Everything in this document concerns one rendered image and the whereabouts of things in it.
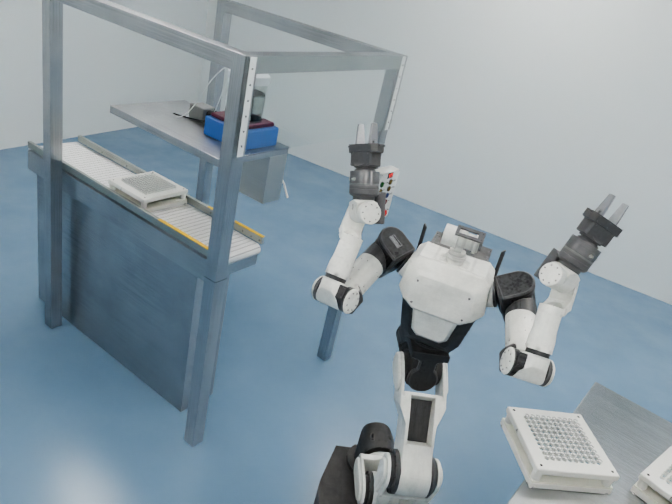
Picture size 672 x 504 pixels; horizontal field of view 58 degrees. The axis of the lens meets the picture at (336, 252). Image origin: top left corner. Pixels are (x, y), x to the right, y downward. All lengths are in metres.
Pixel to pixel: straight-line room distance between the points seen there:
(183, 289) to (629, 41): 4.02
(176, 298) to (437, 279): 1.28
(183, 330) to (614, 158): 3.93
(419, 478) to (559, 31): 4.18
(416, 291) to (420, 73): 4.13
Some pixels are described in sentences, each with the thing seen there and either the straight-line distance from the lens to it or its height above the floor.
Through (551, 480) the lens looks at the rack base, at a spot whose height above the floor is 0.90.
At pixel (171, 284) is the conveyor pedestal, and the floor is 0.63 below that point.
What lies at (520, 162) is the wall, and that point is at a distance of 5.65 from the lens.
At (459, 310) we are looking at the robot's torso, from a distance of 1.89.
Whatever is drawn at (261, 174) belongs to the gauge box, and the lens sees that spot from 2.41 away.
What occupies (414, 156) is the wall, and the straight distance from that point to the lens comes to 5.95.
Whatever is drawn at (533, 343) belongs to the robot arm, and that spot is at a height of 1.23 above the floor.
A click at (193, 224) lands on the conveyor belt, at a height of 0.89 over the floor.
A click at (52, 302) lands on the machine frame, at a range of 3.43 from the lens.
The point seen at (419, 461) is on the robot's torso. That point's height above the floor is 0.66.
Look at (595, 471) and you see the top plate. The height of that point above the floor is 0.95.
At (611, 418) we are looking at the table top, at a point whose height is 0.88.
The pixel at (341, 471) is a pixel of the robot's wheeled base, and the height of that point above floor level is 0.17.
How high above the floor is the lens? 2.05
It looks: 26 degrees down
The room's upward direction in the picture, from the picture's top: 13 degrees clockwise
